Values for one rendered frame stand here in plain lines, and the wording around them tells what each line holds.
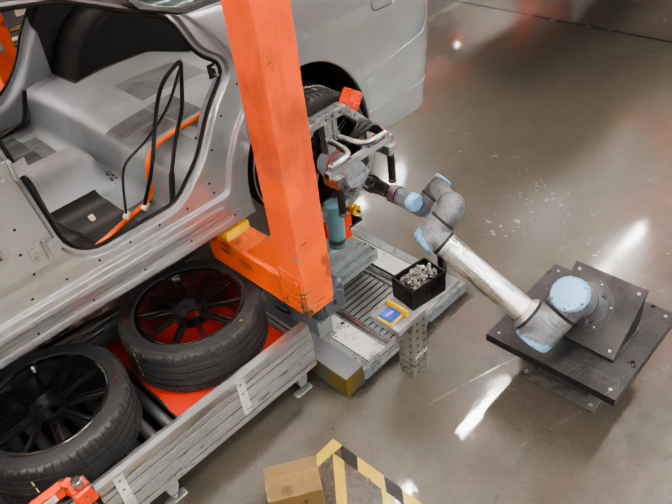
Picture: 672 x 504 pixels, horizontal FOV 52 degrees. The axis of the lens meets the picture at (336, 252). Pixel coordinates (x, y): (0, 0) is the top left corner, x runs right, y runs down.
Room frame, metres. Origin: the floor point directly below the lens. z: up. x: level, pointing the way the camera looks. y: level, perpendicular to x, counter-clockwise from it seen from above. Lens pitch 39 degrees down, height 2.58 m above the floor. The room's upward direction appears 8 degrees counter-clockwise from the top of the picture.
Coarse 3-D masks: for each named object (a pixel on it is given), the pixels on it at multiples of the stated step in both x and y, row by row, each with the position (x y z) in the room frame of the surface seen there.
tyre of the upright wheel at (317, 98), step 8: (304, 88) 2.97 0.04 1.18; (312, 88) 2.96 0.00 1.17; (320, 88) 2.97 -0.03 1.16; (328, 88) 3.01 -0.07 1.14; (304, 96) 2.88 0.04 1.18; (312, 96) 2.88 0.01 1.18; (320, 96) 2.88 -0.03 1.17; (328, 96) 2.91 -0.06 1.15; (336, 96) 2.94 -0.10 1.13; (312, 104) 2.85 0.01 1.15; (320, 104) 2.88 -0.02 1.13; (328, 104) 2.91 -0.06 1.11; (312, 112) 2.84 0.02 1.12; (360, 112) 3.04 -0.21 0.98; (248, 160) 2.77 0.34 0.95; (248, 168) 2.77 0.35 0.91; (248, 176) 2.77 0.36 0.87; (256, 176) 2.72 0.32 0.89; (256, 184) 2.73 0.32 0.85; (256, 192) 2.75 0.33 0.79; (256, 200) 2.81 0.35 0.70
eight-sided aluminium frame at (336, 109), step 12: (324, 108) 2.85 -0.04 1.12; (336, 108) 2.84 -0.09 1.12; (348, 108) 2.87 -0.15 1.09; (312, 120) 2.79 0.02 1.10; (324, 120) 2.79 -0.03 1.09; (312, 132) 2.72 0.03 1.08; (372, 156) 2.95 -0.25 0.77; (348, 192) 2.88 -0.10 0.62; (348, 204) 2.83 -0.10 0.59; (324, 216) 2.72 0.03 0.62
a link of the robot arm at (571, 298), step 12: (552, 288) 2.00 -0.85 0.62; (564, 288) 1.98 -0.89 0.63; (576, 288) 1.96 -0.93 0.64; (588, 288) 1.96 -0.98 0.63; (552, 300) 1.96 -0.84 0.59; (564, 300) 1.94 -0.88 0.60; (576, 300) 1.92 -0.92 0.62; (588, 300) 1.92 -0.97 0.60; (564, 312) 1.92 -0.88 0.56; (576, 312) 1.91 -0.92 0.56; (588, 312) 1.95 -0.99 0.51
